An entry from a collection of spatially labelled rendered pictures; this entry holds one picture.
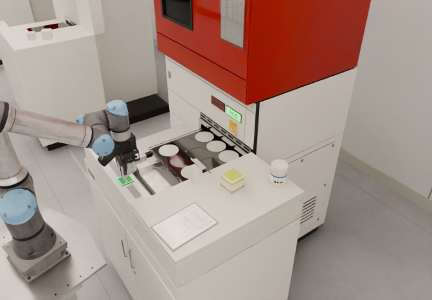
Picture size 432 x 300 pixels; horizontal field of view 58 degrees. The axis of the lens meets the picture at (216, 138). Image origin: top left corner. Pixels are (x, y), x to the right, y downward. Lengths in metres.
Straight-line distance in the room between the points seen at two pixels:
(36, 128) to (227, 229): 0.74
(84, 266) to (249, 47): 1.05
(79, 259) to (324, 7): 1.44
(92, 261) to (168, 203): 0.36
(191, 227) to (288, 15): 0.92
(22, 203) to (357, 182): 2.57
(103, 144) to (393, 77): 2.23
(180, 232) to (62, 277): 0.47
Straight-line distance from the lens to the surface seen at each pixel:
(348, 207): 3.11
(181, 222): 1.49
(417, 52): 2.93
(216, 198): 1.58
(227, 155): 1.92
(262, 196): 1.60
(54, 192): 3.32
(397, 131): 3.16
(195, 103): 2.16
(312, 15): 1.78
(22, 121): 1.31
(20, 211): 1.48
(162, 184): 1.80
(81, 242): 1.71
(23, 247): 1.59
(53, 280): 1.62
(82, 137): 1.36
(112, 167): 1.81
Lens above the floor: 2.03
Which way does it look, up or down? 33 degrees down
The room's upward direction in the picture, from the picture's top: straight up
